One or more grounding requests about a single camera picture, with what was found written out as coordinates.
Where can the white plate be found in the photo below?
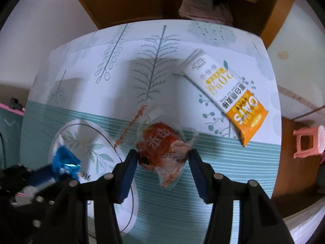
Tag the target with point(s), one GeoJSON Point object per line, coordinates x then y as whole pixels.
{"type": "Point", "coordinates": [94, 155]}

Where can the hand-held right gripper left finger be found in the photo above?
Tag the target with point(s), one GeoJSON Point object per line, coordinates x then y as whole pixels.
{"type": "Point", "coordinates": [128, 176]}

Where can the pink framed chalkboard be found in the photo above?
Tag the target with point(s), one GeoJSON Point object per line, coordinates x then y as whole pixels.
{"type": "Point", "coordinates": [10, 132]}

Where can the yellow white small box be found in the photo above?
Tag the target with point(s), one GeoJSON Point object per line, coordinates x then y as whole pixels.
{"type": "Point", "coordinates": [223, 91]}

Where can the blue candy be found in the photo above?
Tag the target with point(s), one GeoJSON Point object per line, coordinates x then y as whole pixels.
{"type": "Point", "coordinates": [64, 161]}

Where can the wooden chair with pink cloth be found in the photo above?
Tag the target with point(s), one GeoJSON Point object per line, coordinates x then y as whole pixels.
{"type": "Point", "coordinates": [278, 22]}

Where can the leaf print tablecloth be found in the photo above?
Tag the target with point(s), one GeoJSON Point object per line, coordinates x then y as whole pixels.
{"type": "Point", "coordinates": [165, 208]}

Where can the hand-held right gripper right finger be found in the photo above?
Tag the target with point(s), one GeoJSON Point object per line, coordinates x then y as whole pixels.
{"type": "Point", "coordinates": [200, 180]}

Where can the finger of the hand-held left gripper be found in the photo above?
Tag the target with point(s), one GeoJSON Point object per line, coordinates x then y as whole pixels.
{"type": "Point", "coordinates": [38, 178]}

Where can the red candy packet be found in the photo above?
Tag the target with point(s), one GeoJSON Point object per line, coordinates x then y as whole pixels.
{"type": "Point", "coordinates": [160, 150]}

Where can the stack of folded cloths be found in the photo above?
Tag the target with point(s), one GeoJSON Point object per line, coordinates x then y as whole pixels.
{"type": "Point", "coordinates": [203, 10]}

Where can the black clamp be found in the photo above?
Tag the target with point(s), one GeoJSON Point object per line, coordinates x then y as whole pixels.
{"type": "Point", "coordinates": [15, 103]}

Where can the pink plastic stool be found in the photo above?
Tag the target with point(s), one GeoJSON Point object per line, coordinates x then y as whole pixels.
{"type": "Point", "coordinates": [308, 132]}

